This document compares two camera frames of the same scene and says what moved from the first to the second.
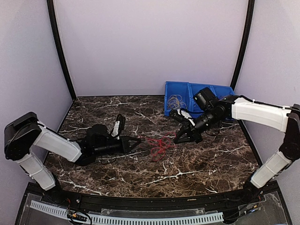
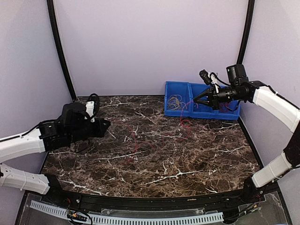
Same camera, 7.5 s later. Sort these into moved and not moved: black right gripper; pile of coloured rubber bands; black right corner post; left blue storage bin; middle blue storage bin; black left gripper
Moved: black left gripper; pile of coloured rubber bands; black right gripper
Not moved: black right corner post; middle blue storage bin; left blue storage bin
